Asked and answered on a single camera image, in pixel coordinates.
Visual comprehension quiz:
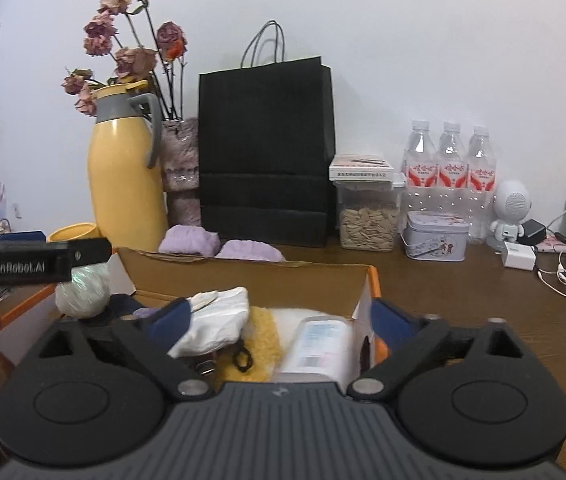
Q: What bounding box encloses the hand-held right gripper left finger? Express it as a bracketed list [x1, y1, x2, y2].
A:
[28, 297, 214, 401]

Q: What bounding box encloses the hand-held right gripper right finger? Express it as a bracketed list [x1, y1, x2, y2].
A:
[347, 299, 531, 403]

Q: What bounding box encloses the black paper bag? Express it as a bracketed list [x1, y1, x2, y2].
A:
[198, 20, 338, 249]

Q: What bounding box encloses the orange cardboard box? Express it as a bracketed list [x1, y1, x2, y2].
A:
[0, 246, 388, 376]

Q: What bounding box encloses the yellow thermos jug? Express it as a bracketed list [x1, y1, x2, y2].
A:
[87, 80, 170, 253]

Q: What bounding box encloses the purple knit item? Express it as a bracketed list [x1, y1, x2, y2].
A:
[159, 224, 222, 257]
[215, 239, 287, 263]

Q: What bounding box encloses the small flat white box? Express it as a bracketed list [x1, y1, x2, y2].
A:
[329, 154, 394, 181]

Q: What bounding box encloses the white iridescent ball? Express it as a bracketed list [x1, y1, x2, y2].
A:
[55, 262, 112, 320]

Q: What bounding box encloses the grey tin box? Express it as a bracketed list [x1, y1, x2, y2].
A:
[400, 210, 470, 264]

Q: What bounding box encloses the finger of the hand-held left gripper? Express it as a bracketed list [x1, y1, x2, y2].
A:
[67, 238, 112, 267]
[0, 230, 48, 246]

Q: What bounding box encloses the yellow mug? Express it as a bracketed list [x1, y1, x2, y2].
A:
[47, 223, 100, 244]

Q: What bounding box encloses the white charger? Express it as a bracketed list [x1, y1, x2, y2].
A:
[502, 241, 537, 272]

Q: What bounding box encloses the white robot speaker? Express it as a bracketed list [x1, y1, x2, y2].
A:
[485, 180, 534, 251]

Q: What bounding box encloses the water bottle red label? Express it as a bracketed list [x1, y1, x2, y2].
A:
[465, 126, 498, 246]
[402, 120, 438, 213]
[435, 121, 468, 216]

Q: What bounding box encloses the clear container of seeds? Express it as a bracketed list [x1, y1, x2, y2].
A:
[333, 172, 408, 253]

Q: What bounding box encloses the dried pink rose bouquet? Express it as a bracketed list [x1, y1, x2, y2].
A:
[61, 0, 188, 123]

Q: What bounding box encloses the black power adapter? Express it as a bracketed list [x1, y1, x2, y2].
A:
[519, 219, 548, 247]

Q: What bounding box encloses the yellow and white plush toy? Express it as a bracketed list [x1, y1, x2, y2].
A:
[213, 306, 308, 393]

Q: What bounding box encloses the clear plastic jar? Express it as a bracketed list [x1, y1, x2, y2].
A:
[277, 316, 354, 377]

